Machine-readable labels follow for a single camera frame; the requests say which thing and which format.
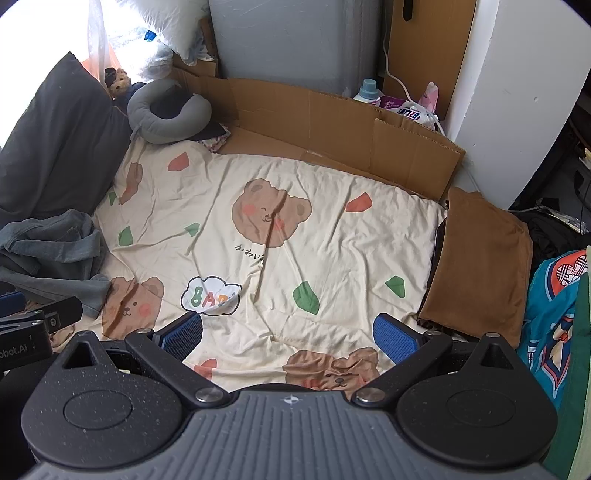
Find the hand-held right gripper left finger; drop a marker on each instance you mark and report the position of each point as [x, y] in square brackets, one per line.
[182, 334]

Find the flattened cardboard sheet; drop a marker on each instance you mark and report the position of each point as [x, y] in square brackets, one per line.
[323, 120]

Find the cream bear printed blanket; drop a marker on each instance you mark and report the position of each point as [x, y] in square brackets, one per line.
[323, 258]

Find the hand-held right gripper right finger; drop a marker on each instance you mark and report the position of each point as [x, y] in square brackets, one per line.
[392, 340]

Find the white pillow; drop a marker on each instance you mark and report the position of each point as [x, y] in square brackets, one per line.
[180, 23]

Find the green cloth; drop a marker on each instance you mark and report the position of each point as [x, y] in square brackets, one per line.
[577, 392]

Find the tall cardboard box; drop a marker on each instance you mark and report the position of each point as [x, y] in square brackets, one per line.
[429, 46]

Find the black cloth heap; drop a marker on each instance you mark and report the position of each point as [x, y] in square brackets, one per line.
[549, 237]

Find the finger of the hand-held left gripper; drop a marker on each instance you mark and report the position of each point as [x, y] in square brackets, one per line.
[64, 314]
[11, 303]

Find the teal printed blanket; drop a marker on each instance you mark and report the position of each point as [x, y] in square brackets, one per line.
[545, 295]

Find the pink bag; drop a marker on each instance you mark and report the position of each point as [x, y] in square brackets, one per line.
[429, 94]

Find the clear plastic bag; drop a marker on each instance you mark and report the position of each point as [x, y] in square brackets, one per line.
[157, 55]

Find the white bottle teal cap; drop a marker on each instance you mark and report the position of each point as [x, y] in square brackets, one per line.
[369, 88]

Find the sheer curtain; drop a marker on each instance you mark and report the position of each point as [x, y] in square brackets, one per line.
[99, 41]

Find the silver foil sheet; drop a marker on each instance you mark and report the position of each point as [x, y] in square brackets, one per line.
[565, 220]

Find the dark grey pillow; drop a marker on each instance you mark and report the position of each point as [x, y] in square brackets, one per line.
[55, 138]

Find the grey-blue jeans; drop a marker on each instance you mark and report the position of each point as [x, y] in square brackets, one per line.
[55, 249]

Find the grey wrapped mattress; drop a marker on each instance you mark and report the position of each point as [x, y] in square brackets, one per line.
[295, 41]

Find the purple white plastic packet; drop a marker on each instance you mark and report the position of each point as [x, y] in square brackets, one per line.
[406, 111]

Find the grey neck pillow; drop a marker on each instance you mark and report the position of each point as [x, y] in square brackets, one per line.
[138, 108]

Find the floral cloth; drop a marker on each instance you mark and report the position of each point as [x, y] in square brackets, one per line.
[217, 144]

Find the black furniture frame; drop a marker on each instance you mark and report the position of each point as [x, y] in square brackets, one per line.
[577, 138]

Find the brown folded cloth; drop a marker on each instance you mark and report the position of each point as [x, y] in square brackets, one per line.
[480, 258]

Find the brown teddy bear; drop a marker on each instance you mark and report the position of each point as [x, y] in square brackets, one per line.
[121, 78]

